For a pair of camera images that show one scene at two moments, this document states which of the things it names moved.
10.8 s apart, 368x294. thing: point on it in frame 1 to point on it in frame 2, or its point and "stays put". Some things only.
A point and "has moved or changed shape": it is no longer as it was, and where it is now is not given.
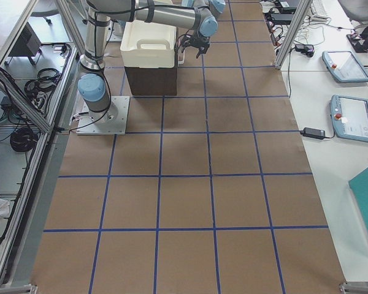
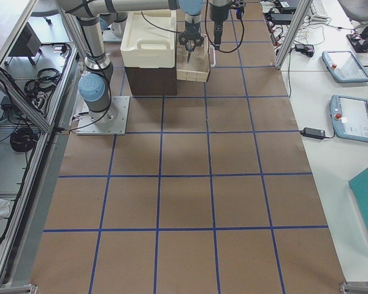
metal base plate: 112,121 stays put
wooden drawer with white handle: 181,55 has moved or changed shape
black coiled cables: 46,79 stays put
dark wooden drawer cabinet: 152,81 stays put
